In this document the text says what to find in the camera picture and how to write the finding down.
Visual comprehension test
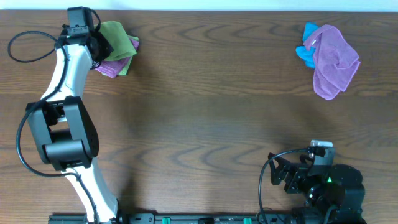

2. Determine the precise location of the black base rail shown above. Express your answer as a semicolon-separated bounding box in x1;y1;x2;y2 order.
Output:
48;212;368;224

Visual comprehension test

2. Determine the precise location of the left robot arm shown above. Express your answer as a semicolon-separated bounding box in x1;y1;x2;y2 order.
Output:
23;7;123;223

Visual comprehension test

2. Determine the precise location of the crumpled purple cloth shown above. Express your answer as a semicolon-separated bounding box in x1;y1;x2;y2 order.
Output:
303;24;361;100

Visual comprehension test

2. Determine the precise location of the right black cable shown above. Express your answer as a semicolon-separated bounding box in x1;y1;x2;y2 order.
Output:
257;147;326;224

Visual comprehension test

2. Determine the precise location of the blue cloth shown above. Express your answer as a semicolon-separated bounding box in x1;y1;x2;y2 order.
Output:
295;22;319;69

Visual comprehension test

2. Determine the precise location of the black cable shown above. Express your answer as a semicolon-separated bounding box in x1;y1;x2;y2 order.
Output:
257;147;326;224
7;9;102;224

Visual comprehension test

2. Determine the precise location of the left black cable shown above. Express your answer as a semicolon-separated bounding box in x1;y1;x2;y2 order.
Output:
7;9;102;224

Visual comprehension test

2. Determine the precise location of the folded purple cloth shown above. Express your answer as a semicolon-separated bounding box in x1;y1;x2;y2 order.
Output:
95;37;140;79

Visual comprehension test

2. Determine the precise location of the green microfiber cloth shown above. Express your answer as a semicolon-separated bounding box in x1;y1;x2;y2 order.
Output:
99;21;136;61

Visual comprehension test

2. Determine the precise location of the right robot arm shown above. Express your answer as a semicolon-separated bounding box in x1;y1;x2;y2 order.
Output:
268;148;366;224

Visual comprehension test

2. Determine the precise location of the folded green cloth underneath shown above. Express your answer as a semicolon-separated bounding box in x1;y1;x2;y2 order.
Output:
118;35;139;76

